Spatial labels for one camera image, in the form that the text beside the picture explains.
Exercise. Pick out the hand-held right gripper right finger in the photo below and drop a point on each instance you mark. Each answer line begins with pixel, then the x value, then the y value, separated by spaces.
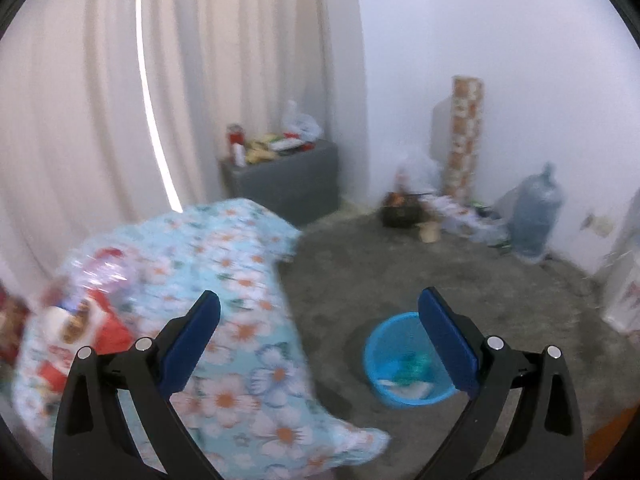
pixel 447 345

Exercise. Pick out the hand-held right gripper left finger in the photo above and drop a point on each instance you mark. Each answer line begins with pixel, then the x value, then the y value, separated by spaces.
pixel 190 345

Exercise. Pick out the blue plastic bin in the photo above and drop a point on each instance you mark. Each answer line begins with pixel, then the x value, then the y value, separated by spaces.
pixel 385 350

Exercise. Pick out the green wrapper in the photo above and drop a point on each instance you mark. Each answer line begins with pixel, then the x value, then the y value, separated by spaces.
pixel 415 365

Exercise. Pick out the floral light blue tablecloth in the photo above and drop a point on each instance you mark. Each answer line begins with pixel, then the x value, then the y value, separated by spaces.
pixel 240 310

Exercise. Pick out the white wrapper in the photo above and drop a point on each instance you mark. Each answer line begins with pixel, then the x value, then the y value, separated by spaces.
pixel 405 390

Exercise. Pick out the red white snack packet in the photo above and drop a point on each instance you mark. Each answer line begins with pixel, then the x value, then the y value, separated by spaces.
pixel 107 327

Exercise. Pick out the small tan cup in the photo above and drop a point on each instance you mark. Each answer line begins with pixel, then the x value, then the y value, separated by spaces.
pixel 430 232

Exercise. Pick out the clear crumpled plastic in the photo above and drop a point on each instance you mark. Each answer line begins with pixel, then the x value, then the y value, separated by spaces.
pixel 100 272

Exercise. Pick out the pile of white packaging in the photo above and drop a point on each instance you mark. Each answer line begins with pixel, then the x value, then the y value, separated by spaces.
pixel 465 217

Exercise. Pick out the black basket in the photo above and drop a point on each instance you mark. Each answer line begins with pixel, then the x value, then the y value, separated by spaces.
pixel 400 212

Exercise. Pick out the large blue water jug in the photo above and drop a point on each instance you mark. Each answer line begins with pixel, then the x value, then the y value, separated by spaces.
pixel 535 210

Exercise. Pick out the clear plastic bag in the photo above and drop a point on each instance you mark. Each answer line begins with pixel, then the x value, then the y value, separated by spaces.
pixel 417 170

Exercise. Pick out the dark red gift bag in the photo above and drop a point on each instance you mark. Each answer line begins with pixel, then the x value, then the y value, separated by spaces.
pixel 12 325

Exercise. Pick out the white printed carton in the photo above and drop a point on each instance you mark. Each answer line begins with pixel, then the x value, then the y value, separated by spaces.
pixel 625 300

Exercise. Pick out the grey cabinet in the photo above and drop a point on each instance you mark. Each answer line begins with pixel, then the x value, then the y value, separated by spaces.
pixel 290 185

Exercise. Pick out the small white bottle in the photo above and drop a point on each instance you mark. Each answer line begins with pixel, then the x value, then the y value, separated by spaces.
pixel 240 154

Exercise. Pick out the pile of snack packets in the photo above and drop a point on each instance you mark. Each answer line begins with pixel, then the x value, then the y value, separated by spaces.
pixel 270 147

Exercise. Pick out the red thermos flask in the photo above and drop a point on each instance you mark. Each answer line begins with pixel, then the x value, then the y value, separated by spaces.
pixel 232 135

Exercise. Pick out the white plastic bag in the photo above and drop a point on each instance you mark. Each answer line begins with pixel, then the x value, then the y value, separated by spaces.
pixel 300 122

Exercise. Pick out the cream pleated curtain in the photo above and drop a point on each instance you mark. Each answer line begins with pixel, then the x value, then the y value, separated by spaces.
pixel 75 85

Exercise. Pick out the wall socket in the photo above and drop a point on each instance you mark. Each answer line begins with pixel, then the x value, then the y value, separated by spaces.
pixel 597 225

